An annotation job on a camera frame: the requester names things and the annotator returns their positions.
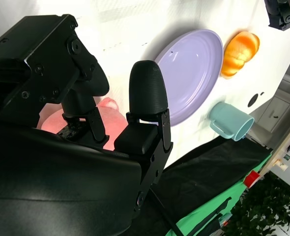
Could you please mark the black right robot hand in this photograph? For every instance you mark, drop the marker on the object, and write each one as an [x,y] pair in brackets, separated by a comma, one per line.
[49,177]

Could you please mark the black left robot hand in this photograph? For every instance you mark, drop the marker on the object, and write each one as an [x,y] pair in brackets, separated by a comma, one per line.
[282,13]

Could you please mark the pink plush beaver doll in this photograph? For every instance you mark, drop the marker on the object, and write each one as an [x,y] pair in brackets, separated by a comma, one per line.
[111,116]

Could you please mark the lavender round plate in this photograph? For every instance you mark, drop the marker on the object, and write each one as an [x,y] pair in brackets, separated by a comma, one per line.
[191,73]

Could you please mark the peeled orange toy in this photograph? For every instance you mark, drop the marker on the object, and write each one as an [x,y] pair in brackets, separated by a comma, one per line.
[238,54]

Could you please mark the grey cabinet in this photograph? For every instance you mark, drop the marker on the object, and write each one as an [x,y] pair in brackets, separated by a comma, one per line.
[275,110]

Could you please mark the teal plastic mug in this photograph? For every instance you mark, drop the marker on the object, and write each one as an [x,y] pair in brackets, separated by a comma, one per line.
[229,118]

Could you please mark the beige wooden board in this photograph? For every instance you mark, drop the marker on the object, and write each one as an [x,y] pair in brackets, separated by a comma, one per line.
[282,152]

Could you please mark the black cloth backdrop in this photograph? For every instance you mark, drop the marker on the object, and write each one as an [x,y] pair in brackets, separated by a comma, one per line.
[209,167]

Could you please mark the green cloth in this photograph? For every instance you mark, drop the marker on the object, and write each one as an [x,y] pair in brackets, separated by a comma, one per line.
[233,190]

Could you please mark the green foliage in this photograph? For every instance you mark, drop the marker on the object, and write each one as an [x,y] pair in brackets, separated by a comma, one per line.
[270,209]

